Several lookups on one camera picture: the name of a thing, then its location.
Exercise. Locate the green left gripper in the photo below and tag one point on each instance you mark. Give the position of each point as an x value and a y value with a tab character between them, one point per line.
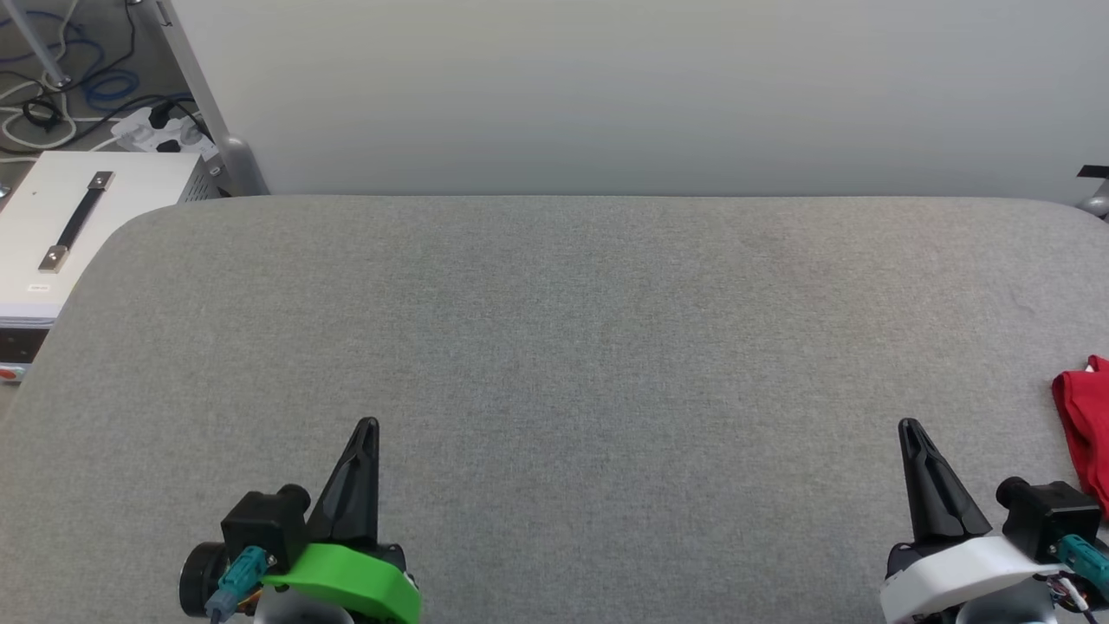
364	581

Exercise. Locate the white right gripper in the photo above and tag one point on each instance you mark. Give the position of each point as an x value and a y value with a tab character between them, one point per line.
944	576

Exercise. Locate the red and white jersey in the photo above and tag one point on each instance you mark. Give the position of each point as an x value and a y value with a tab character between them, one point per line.
1087	425

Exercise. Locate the grey fabric padded surface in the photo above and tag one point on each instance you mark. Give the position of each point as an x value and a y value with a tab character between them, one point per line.
563	390

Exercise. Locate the grey metal partition leg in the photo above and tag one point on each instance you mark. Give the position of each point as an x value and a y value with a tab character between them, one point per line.
230	160
1099	204

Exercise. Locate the black tape strip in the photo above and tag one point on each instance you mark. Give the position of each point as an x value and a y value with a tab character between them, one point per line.
1093	172

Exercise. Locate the white power strip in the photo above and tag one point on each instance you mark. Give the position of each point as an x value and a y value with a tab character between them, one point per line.
160	134

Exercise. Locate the white partition panel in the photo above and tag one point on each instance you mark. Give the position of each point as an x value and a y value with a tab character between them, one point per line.
606	87

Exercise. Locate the white metal table leg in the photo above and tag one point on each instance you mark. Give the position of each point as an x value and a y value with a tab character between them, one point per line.
48	52

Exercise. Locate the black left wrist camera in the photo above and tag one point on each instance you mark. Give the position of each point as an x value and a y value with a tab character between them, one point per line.
260	520

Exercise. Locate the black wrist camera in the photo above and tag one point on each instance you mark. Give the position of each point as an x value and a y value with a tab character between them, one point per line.
1048	516
260	520

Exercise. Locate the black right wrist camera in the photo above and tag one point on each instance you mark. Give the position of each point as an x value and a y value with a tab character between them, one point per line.
1048	516

